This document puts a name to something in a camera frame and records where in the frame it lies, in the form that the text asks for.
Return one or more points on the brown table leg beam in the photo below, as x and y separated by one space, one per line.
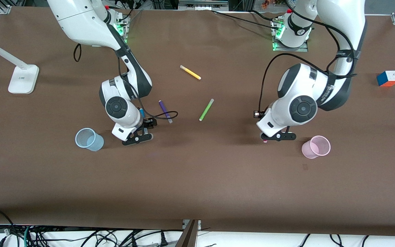
187 236

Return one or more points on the yellow marker with clear cap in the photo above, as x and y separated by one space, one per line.
190 72

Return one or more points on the translucent pink plastic cup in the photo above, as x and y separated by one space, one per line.
315 147

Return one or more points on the brown table cover sheet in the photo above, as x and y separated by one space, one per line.
197 178

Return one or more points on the purple marker with clear cap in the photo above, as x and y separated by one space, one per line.
165 110

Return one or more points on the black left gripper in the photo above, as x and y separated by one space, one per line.
261 116

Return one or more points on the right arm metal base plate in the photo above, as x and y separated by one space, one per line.
126 34

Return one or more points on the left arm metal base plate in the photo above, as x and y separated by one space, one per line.
300 49

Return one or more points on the blue marker with clear cap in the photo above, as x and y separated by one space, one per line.
142 112

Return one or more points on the translucent blue plastic cup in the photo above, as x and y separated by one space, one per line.
89 140

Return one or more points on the grey metal equipment box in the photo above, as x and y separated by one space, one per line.
202 4

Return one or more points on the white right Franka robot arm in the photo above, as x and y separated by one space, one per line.
81 24

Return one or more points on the colourful Rubik's cube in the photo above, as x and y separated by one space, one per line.
388 79

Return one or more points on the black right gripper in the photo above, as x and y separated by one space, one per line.
149 123

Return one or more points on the green marker with clear cap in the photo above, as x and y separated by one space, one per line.
206 110

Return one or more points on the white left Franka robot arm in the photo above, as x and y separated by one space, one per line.
307 89

